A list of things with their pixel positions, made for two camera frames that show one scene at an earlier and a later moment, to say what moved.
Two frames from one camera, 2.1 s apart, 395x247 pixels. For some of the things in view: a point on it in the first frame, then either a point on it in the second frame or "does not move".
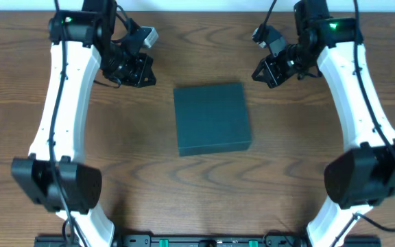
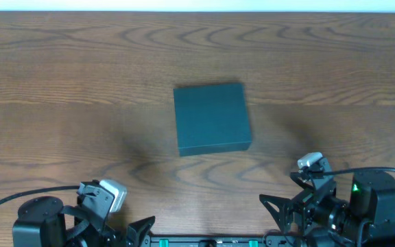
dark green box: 211,119 does not move
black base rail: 233,239 does not move
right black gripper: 275,67 -> 293,208
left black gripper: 136,68 -> 121,237
